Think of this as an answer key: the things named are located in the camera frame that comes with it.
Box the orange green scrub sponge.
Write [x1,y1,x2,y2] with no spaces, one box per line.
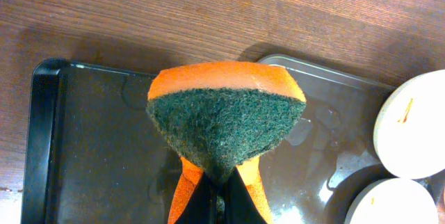
[145,60,307,224]

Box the white plate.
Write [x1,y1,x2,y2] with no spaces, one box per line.
[373,70,444,179]
[344,178,439,224]

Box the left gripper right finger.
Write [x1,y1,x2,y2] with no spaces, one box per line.
[222,169,266,224]

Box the black plastic tray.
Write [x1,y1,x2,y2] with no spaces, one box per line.
[21,58,181,223]

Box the brown translucent tray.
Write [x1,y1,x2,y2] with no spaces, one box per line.
[260,54,444,223]

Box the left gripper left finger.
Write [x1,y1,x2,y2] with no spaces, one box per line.
[175,175,218,224]

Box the white plate top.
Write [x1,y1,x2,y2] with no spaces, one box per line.
[373,70,444,179]

